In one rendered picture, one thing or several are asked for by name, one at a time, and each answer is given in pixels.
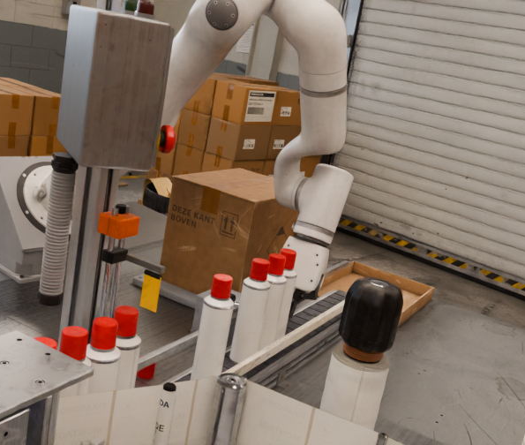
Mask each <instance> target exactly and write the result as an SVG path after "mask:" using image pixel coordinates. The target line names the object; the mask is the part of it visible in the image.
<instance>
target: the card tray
mask: <svg viewBox="0 0 525 445"><path fill-rule="evenodd" d="M366 276H368V277H374V278H378V279H383V280H386V281H388V282H390V283H392V284H394V285H397V286H398V287H399V288H400V290H401V293H402V297H403V307H402V310H401V317H400V320H399V324H398V327H399V326H400V325H401V324H402V323H403V322H404V321H406V320H407V319H408V318H410V317H411V316H412V315H413V314H414V313H416V312H417V311H418V310H419V309H421V308H422V307H423V306H424V305H426V304H427V303H428V302H429V301H431V297H432V293H433V290H434V287H431V286H429V285H426V284H423V283H419V282H416V281H413V280H410V279H408V278H405V277H402V276H399V275H395V274H392V273H388V272H386V271H383V270H380V269H377V268H373V267H370V266H367V265H364V264H362V263H359V262H356V261H352V262H350V263H349V266H348V267H346V268H344V269H342V270H340V271H338V272H336V273H334V274H332V275H330V276H328V277H326V278H324V280H323V283H322V285H321V288H320V290H319V292H318V298H319V297H321V296H323V295H325V294H327V293H328V292H329V291H331V290H342V291H345V292H347V291H348V289H349V287H350V285H351V284H352V283H353V282H354V281H355V280H356V279H358V278H364V277H366Z"/></svg>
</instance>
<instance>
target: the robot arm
mask: <svg viewBox="0 0 525 445"><path fill-rule="evenodd" d="M262 14H264V15H266V16H267V17H268V18H270V19H271V20H272V21H273V22H274V23H275V24H276V25H277V26H278V27H279V29H280V31H281V33H282V34H283V35H284V37H285V38H286V39H287V41H288V42H289V43H290V44H291V45H292V46H293V47H294V48H295V49H296V52H297V54H298V66H299V89H300V108H301V126H302V130H301V132H300V134H299V135H298V136H297V137H295V138H294V139H293V140H291V141H290V143H289V144H287V145H286V146H285V147H284V148H283V149H282V151H281V152H280V153H279V154H278V156H277V158H276V160H275V164H274V194H275V198H276V200H277V202H278V203H279V204H280V205H282V206H283V207H286V208H289V209H292V210H295V211H298V212H299V215H298V217H297V220H296V223H293V225H292V230H293V231H294V232H295V233H297V235H294V237H291V236H289V238H288V239H287V241H286V243H285V245H284V246H283V247H282V248H288V249H291V250H294V251H296V261H295V266H294V268H293V269H294V270H295V271H296V273H297V277H296V284H295V288H296V290H295V292H294V294H293V298H292V302H291V306H290V310H289V318H288V321H289V320H290V319H291V318H292V317H293V314H294V311H295V309H296V305H297V304H299V303H300V302H302V301H304V300H306V299H309V300H316V299H317V297H318V292H319V290H320V288H321V285H322V283H323V280H324V277H325V273H326V267H327V262H328V256H329V249H327V246H326V244H327V245H331V243H332V240H333V237H334V233H335V231H336V228H337V225H338V222H339V220H340V217H341V213H342V210H343V208H344V205H345V202H346V199H347V197H348V195H349V190H350V187H351V185H352V182H353V179H354V177H353V176H352V175H351V174H350V173H349V172H347V171H346V170H343V169H340V168H338V167H335V166H332V165H328V164H322V163H321V164H317V165H316V168H315V170H314V172H313V175H312V176H311V177H304V176H303V175H302V174H301V171H300V161H301V158H302V157H305V156H309V155H330V154H334V153H337V152H339V151H340V150H341V149H342V147H343V145H344V143H345V139H346V119H347V30H346V26H345V23H344V20H343V18H342V16H341V14H340V13H339V12H338V11H337V10H336V9H335V8H334V7H333V6H332V5H331V4H329V3H328V2H326V1H325V0H197V1H196V3H195V4H194V5H193V6H192V8H191V10H190V12H189V15H188V17H187V19H186V21H185V22H184V25H183V27H182V28H181V30H180V31H179V33H178V34H177V35H176V37H175V38H174V40H173V44H172V50H171V57H170V63H169V75H168V81H167V87H166V94H165V100H164V106H163V112H162V119H161V127H162V126H163V125H165V124H166V125H171V126H172V127H173V128H174V127H175V125H176V123H177V121H178V118H179V116H180V111H181V109H182V108H183V107H184V106H185V104H186V103H187V102H188V101H189V100H190V99H191V98H192V97H193V96H194V95H195V94H196V92H197V91H198V90H199V89H200V88H201V86H202V85H203V84H204V83H205V82H206V80H207V79H208V78H209V77H210V76H211V75H212V73H213V72H214V71H215V70H216V69H217V67H218V66H219V65H220V64H221V62H222V61H223V60H224V58H225V57H226V56H227V54H228V53H229V52H230V51H231V49H232V48H233V47H234V46H235V44H236V43H237V42H238V40H239V39H240V38H241V37H242V36H243V35H244V33H245V32H246V31H247V30H248V29H249V28H250V27H251V25H252V24H253V23H254V22H255V21H256V20H257V19H258V18H259V17H260V16H261V15H262ZM52 170H53V169H52V167H51V166H42V167H40V168H37V169H36V170H33V171H32V172H31V173H30V174H29V175H28V177H27V178H26V181H25V183H24V188H23V193H24V199H25V203H26V206H27V208H28V209H29V211H30V213H31V214H32V215H33V217H34V218H35V219H36V220H37V221H38V222H39V223H40V224H42V225H43V226H44V227H46V225H47V224H46V222H47V215H48V205H49V195H50V193H49V191H50V184H51V183H50V181H51V177H52V176H51V174H52ZM306 291H307V292H310V293H305V292H306Z"/></svg>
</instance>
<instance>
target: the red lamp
mask: <svg viewBox="0 0 525 445"><path fill-rule="evenodd" d="M134 16H137V17H141V18H147V19H154V18H155V15H154V3H153V2H152V1H150V0H139V2H138V4H137V11H135V12H134Z"/></svg>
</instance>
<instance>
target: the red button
mask: <svg viewBox="0 0 525 445"><path fill-rule="evenodd" d="M175 144H176V132H175V130H174V129H173V127H172V126H171V125H166V124H165V125H163V126H162V127H161V138H160V145H159V149H160V151H161V152H162V153H164V154H169V153H170V152H171V151H172V150H173V149H174V147H175Z"/></svg>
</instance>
